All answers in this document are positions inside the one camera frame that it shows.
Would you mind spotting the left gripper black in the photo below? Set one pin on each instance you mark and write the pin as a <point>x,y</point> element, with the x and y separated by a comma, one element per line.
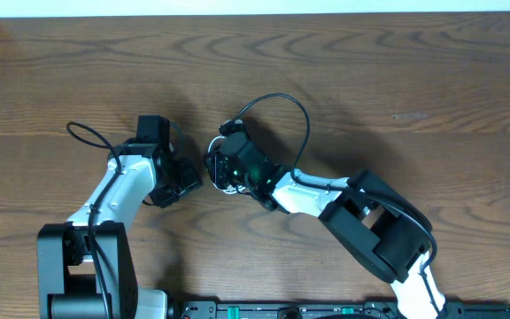
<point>192,182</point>

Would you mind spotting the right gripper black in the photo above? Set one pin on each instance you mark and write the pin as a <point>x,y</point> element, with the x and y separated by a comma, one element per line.
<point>220,167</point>

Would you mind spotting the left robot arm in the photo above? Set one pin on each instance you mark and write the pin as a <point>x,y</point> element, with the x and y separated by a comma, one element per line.
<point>85,267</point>

